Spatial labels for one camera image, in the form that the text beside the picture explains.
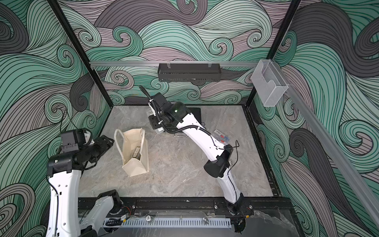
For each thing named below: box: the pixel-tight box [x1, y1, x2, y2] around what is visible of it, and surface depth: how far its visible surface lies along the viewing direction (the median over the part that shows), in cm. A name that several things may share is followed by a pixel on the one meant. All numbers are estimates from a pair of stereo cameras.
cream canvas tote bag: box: [113, 127, 150, 178], surface depth 85 cm
